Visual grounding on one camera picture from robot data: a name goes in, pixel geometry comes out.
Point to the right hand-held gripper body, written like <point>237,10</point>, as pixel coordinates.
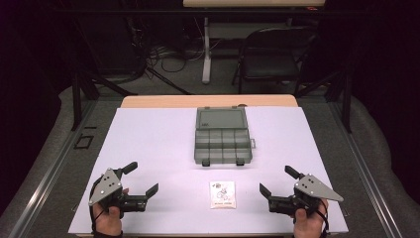
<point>313,189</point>

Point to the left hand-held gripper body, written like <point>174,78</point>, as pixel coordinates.
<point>109,185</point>

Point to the person's left hand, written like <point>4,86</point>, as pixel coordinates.
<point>109,221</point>

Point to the person's right hand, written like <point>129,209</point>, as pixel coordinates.
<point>308,226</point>

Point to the white table cover sheet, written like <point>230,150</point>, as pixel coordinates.
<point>158,148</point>

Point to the small white printed packet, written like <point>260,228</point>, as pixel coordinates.
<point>223,195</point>

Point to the grey clear plastic compartment box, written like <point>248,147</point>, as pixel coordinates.
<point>222,139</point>

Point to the black metal stand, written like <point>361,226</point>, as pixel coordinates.
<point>346,99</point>
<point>76,99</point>

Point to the black folding chair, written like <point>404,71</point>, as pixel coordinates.
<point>270,62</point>

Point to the white-legged desk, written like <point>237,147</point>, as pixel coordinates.
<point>251,3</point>

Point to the metal floor rail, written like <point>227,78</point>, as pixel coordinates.
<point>366,172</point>
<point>46,185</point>

